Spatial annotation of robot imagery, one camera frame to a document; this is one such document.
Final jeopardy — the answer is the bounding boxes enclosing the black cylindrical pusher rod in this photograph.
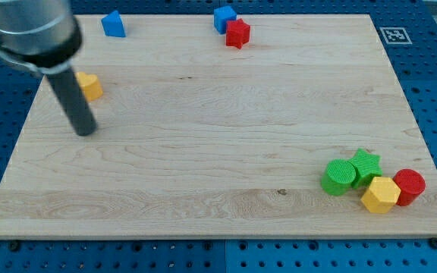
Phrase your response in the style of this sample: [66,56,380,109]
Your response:
[46,67,97,137]

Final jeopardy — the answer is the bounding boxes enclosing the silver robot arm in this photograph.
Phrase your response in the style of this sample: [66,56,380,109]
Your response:
[0,0,97,136]

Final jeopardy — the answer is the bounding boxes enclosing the yellow heart block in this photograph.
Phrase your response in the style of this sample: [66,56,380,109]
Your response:
[75,71,103,102]

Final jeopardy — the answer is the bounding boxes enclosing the red star block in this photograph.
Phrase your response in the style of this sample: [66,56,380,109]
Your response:
[225,18,250,49]

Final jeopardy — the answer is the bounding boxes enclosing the green star block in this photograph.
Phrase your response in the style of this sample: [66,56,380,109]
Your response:
[348,148,383,189]

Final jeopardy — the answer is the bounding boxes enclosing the blue triangle block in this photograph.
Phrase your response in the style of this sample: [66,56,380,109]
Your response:
[101,10,126,38]

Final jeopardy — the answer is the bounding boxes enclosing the blue cube block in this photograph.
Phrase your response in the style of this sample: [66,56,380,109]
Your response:
[213,5,237,34]

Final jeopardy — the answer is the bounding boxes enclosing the wooden board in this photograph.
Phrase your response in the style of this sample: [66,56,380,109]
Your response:
[0,14,437,240]

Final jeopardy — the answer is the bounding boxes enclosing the green cylinder block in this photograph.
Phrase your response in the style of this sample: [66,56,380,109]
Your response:
[320,159,356,196]

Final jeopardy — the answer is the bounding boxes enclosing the yellow hexagon block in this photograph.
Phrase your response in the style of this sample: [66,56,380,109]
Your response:
[360,177,401,214]

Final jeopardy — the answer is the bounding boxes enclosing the white fiducial marker tag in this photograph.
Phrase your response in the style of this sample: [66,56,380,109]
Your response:
[379,27,412,45]

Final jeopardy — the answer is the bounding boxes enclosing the red cylinder block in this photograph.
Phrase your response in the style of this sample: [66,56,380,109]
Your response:
[393,168,426,206]

